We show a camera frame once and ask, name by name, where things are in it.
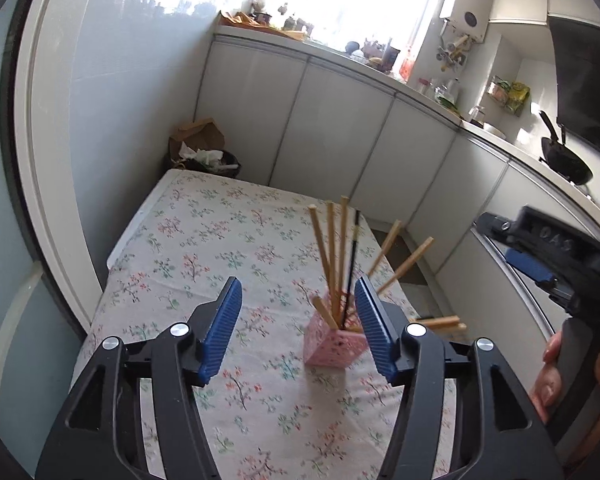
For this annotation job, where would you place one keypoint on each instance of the person's right hand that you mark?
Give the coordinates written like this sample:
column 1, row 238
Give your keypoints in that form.
column 545, row 385

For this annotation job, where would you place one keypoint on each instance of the red bottle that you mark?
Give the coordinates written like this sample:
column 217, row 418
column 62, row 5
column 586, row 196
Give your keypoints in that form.
column 407, row 66

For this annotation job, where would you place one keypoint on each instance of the white water heater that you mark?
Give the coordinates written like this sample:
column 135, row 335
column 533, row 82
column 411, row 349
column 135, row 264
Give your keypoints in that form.
column 467, row 5

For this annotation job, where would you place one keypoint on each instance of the black trash bin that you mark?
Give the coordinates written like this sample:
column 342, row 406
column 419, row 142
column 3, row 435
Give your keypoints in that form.
column 227, row 162

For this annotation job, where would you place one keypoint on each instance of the white countertop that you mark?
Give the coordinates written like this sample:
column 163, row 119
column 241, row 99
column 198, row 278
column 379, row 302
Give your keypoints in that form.
column 430, row 102

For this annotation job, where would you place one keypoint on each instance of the white door frame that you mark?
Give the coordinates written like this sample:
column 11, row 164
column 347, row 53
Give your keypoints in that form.
column 45, row 110

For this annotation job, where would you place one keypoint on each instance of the white kitchen cabinet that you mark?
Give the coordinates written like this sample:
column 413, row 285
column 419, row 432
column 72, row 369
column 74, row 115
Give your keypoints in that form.
column 340, row 125

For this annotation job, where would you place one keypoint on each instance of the floral tablecloth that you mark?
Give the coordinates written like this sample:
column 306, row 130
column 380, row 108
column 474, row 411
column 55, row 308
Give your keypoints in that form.
column 205, row 220

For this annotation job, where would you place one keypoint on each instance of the pink perforated plastic basket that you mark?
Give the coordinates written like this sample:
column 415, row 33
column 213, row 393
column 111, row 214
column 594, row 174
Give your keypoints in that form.
column 330, row 350

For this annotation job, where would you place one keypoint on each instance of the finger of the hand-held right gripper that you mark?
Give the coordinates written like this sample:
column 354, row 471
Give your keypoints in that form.
column 497, row 227
column 530, row 266

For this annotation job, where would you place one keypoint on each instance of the black wok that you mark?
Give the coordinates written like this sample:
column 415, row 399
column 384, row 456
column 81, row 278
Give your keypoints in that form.
column 567, row 162

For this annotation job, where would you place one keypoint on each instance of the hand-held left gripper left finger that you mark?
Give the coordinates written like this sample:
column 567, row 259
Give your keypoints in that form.
column 222, row 330

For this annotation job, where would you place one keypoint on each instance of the brown paper bag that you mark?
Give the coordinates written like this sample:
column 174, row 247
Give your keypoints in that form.
column 200, row 135

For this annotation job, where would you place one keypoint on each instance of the orange bag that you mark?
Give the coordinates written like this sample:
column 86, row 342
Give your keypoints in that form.
column 240, row 19

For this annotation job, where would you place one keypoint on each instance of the black range hood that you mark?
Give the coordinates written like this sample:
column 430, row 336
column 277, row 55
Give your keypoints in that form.
column 580, row 70

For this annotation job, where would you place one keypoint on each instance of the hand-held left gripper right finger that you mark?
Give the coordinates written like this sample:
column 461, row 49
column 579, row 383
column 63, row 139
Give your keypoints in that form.
column 375, row 330

